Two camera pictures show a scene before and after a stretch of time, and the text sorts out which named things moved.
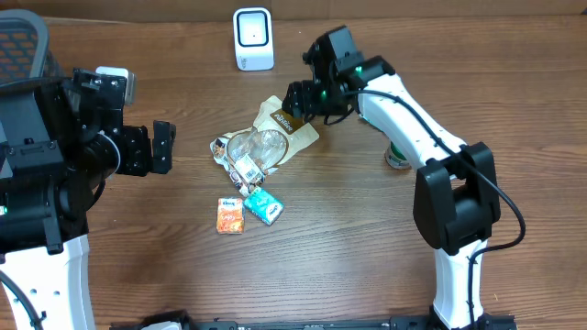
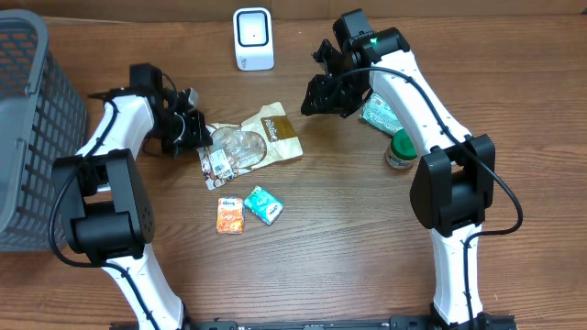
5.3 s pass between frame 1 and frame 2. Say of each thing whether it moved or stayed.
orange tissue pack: stayed
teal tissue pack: stayed
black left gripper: moved
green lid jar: stayed
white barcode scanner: stayed
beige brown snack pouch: moved
